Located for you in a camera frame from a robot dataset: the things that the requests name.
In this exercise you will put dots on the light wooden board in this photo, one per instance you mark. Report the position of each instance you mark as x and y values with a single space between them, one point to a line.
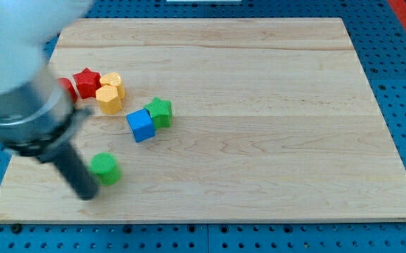
274 121

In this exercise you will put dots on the blue cube block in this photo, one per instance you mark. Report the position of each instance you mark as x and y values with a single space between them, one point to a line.
141 125

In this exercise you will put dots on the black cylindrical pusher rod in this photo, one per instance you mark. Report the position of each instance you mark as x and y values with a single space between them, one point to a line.
72 168

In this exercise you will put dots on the red star block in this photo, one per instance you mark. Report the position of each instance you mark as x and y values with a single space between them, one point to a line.
87 83

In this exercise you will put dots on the green cylinder block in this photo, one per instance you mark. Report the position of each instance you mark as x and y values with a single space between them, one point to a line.
106 168

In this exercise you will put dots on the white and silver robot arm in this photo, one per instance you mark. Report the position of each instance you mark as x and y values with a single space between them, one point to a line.
37 116

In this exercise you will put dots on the red round block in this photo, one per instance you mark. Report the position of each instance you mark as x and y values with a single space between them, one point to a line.
67 85

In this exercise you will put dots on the yellow heart block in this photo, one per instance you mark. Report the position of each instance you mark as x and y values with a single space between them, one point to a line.
114 79

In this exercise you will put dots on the green star block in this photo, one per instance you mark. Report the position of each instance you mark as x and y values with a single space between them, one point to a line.
160 112

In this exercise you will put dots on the yellow hexagon block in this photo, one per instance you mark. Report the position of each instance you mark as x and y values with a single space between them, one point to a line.
108 99

